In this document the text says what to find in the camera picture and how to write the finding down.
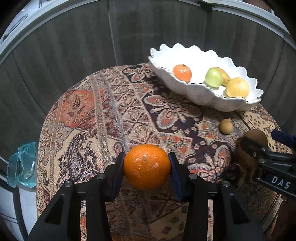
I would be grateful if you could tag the yellow orange mango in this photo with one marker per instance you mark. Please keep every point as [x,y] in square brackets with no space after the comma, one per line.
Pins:
[225,76]

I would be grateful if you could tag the teal plastic bag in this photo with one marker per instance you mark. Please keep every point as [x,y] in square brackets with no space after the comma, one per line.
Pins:
[21,167]

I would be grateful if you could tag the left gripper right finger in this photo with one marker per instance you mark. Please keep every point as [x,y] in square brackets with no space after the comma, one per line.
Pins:
[231,218]

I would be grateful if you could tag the patterned woven table cloth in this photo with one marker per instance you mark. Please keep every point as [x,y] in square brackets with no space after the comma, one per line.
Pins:
[115,109]

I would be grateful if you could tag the dark plum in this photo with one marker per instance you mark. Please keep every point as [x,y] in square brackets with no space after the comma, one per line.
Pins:
[232,173]

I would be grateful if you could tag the small tan longan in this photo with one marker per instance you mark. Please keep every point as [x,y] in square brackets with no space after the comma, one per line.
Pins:
[226,126]

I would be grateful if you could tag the brown kiwi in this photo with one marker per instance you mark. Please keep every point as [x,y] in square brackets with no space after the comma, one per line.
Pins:
[248,163]

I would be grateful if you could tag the green apple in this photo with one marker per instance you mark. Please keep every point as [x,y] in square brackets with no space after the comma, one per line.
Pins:
[213,78]

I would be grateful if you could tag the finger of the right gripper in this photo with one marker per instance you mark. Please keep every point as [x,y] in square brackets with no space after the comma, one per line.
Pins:
[252,148]
[286,139]

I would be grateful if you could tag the white scalloped fruit bowl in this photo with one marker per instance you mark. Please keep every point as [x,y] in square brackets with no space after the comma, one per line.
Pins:
[199,62]

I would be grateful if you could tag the small orange tangerine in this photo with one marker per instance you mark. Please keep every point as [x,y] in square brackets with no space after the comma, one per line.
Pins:
[182,72]

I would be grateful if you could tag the yellow lemon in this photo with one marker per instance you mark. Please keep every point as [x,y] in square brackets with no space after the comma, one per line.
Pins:
[237,87]

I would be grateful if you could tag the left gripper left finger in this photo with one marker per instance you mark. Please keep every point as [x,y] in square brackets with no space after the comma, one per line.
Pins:
[61,218]

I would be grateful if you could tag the large orange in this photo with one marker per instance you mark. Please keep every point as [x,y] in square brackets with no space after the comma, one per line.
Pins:
[146,167]

